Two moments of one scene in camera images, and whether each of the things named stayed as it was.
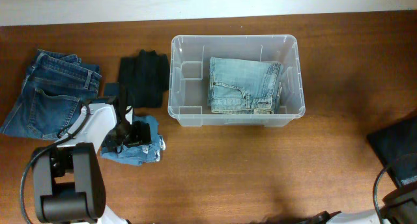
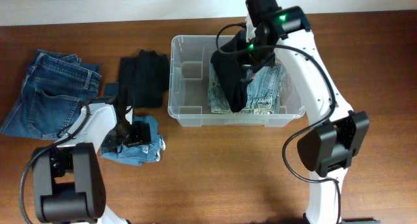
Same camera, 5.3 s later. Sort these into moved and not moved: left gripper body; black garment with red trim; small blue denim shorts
Moved: black garment with red trim
Not moved: small blue denim shorts; left gripper body
